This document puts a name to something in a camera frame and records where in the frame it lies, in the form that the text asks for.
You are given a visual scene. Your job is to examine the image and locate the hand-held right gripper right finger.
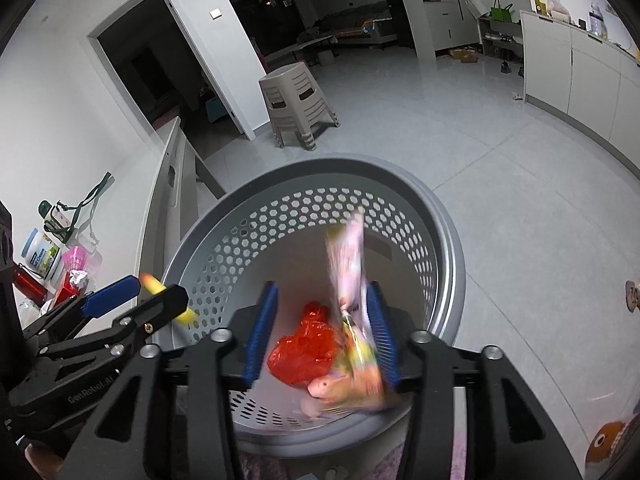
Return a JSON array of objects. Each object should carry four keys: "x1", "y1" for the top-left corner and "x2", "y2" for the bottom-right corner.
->
[{"x1": 366, "y1": 280, "x2": 583, "y2": 480}]

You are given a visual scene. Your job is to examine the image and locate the shoe rack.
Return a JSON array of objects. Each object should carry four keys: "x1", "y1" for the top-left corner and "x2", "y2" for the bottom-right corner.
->
[{"x1": 477, "y1": 14, "x2": 526, "y2": 61}]

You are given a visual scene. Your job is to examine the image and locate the stack of beige plastic stools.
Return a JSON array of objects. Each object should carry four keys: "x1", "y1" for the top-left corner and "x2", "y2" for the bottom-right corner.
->
[{"x1": 258, "y1": 61, "x2": 342, "y2": 152}]

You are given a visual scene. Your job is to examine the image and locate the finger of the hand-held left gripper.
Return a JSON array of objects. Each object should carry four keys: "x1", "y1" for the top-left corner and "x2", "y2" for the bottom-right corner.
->
[
  {"x1": 37, "y1": 284, "x2": 190, "y2": 359},
  {"x1": 22, "y1": 274, "x2": 142, "y2": 344}
]

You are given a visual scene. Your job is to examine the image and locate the pink pig toy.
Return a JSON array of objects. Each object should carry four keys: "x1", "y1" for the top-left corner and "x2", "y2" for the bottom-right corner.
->
[{"x1": 300, "y1": 372, "x2": 361, "y2": 418}]

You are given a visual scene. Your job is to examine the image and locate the red plastic bag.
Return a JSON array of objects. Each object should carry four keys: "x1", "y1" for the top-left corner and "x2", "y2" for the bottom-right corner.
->
[{"x1": 266, "y1": 301, "x2": 343, "y2": 387}]

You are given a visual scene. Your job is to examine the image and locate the white sideboard cabinet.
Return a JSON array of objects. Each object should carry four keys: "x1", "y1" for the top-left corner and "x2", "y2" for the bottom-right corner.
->
[{"x1": 519, "y1": 9, "x2": 640, "y2": 181}]

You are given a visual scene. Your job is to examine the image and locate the white blue cream tub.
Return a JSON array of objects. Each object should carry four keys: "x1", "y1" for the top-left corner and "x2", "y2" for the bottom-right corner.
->
[{"x1": 21, "y1": 227, "x2": 63, "y2": 281}]

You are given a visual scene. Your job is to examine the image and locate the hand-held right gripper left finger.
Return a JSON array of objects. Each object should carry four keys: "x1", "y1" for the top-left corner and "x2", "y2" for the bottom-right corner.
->
[{"x1": 65, "y1": 281, "x2": 281, "y2": 480}]

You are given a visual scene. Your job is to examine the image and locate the white shelf cabinet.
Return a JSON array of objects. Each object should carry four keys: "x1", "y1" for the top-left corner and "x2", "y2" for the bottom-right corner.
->
[{"x1": 410, "y1": 0, "x2": 481, "y2": 53}]

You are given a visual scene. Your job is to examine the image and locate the red cardboard box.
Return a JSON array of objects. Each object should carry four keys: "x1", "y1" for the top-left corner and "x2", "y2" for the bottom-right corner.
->
[{"x1": 50, "y1": 282, "x2": 83, "y2": 311}]

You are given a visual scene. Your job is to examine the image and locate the yellow plastic ring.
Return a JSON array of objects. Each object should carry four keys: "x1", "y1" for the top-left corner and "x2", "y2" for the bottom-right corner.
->
[{"x1": 140, "y1": 274, "x2": 197, "y2": 326}]

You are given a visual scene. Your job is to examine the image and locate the white pump bottle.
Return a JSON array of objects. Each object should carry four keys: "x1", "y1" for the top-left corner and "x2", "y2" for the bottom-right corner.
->
[{"x1": 590, "y1": 1, "x2": 608, "y2": 38}]

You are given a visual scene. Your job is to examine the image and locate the orange fish floor sticker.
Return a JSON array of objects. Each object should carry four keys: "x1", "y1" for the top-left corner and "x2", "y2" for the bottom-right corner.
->
[{"x1": 585, "y1": 420, "x2": 640, "y2": 478}]

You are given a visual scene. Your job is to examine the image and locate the grey perforated laundry basket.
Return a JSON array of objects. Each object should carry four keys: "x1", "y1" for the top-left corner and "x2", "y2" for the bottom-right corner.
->
[{"x1": 162, "y1": 156, "x2": 467, "y2": 461}]

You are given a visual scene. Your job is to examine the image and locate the small pink plastic basket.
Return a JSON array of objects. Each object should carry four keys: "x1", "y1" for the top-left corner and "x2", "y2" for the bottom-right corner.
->
[{"x1": 61, "y1": 245, "x2": 101, "y2": 276}]

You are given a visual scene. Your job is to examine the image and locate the person's left hand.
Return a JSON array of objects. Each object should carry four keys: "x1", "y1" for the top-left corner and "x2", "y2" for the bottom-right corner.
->
[{"x1": 25, "y1": 443, "x2": 68, "y2": 480}]

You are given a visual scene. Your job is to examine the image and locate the red metal bottle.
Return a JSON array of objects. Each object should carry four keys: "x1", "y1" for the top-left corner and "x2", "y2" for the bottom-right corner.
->
[{"x1": 12, "y1": 262, "x2": 51, "y2": 303}]

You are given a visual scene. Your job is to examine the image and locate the pink snack packet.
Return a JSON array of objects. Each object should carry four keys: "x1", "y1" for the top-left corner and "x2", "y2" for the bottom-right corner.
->
[{"x1": 325, "y1": 212, "x2": 396, "y2": 411}]

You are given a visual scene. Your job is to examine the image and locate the dark sofa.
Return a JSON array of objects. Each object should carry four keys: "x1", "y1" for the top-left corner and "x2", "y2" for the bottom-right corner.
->
[{"x1": 300, "y1": 2, "x2": 396, "y2": 43}]

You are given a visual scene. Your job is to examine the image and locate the low white table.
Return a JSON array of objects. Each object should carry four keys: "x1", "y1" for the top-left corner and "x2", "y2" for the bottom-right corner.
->
[{"x1": 292, "y1": 35, "x2": 341, "y2": 53}]

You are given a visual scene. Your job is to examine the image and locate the grey door frame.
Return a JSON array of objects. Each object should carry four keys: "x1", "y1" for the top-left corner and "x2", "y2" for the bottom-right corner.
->
[{"x1": 87, "y1": 0, "x2": 268, "y2": 141}]

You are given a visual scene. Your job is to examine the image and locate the clear bottle with green strap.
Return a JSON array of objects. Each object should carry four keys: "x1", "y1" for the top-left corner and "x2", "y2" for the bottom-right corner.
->
[{"x1": 39, "y1": 171, "x2": 113, "y2": 241}]

